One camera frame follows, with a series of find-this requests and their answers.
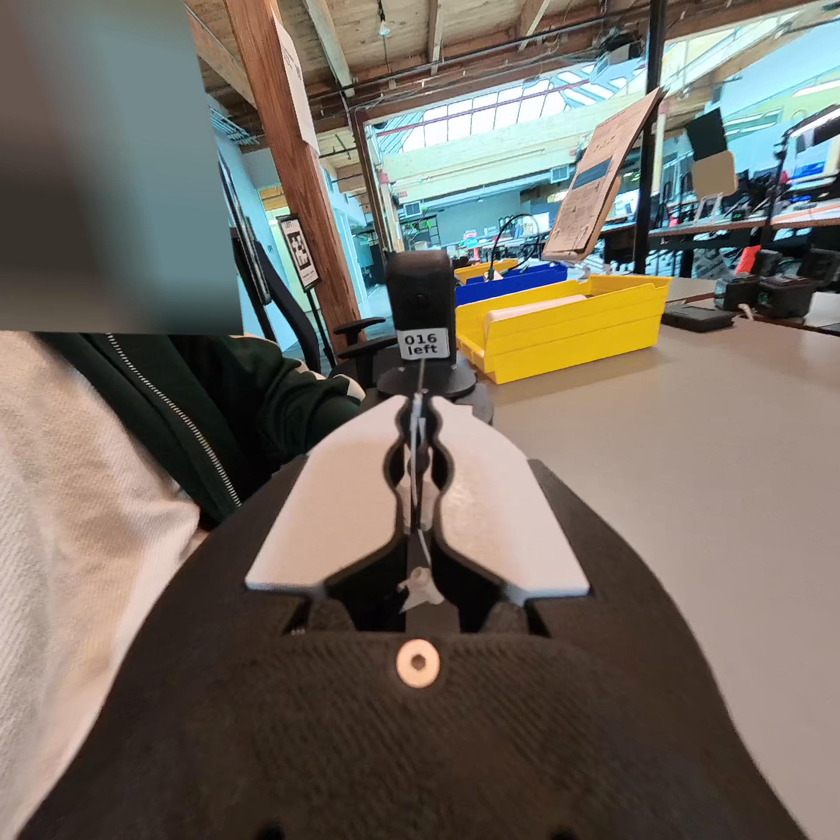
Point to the black flat case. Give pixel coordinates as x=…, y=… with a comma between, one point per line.
x=695, y=318

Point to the white paper notice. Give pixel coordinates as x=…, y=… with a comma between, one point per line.
x=295, y=79

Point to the beige cardboard panel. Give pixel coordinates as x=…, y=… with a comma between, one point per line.
x=714, y=174

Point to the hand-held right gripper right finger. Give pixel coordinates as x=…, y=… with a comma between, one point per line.
x=512, y=518

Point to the yellow plastic bin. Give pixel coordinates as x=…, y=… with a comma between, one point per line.
x=564, y=348
x=479, y=269

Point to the brown cardboard sign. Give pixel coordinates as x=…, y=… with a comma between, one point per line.
x=597, y=177

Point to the grey desk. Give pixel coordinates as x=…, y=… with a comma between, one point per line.
x=689, y=459

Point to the large black framed sign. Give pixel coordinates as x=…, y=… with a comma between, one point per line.
x=253, y=262

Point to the wooden pillar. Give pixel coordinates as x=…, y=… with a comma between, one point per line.
x=289, y=197

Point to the framed marker sign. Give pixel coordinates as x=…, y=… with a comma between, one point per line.
x=298, y=253

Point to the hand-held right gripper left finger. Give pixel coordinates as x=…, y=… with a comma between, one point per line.
x=328, y=512

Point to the person's left forearm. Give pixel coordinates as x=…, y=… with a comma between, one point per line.
x=295, y=407

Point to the wooden background desk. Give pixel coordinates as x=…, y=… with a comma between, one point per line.
x=722, y=226

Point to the blue plastic bin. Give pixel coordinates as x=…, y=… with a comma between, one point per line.
x=518, y=282

